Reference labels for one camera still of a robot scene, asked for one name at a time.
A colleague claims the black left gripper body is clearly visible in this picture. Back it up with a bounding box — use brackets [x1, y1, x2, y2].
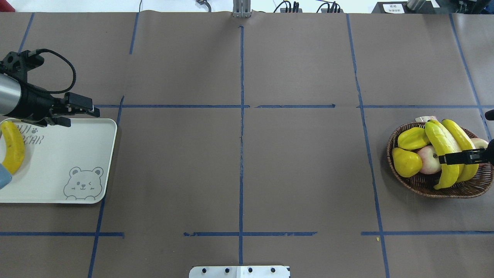
[0, 50, 72, 127]

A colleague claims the yellow banana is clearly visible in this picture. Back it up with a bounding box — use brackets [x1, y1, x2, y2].
[440, 119, 479, 183]
[425, 120, 462, 190]
[1, 121, 25, 175]

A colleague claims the brown wicker basket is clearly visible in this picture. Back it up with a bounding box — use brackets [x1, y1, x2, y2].
[386, 122, 493, 199]

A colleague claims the pink peach outer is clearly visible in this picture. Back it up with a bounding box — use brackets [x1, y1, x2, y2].
[471, 138, 489, 149]

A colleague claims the white bear tray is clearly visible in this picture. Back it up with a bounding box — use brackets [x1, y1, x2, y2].
[0, 118, 118, 204]

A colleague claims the pink apple inner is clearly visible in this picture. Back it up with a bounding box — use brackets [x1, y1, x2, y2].
[416, 146, 442, 175]

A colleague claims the paper price tag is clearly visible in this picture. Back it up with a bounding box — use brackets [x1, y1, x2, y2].
[414, 116, 438, 122]

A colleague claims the yellow starfruit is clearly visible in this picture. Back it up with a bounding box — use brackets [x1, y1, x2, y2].
[398, 127, 430, 150]

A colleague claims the yellow pear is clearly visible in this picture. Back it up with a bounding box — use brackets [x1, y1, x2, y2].
[391, 147, 422, 178]

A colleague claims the black labelled box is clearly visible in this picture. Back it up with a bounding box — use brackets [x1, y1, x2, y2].
[371, 1, 436, 14]

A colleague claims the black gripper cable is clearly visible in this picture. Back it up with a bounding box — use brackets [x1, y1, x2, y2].
[23, 48, 77, 95]

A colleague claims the aluminium frame post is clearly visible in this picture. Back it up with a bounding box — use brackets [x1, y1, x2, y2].
[232, 0, 252, 18]

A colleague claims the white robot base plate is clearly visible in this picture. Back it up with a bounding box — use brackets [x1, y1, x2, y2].
[189, 265, 291, 278]

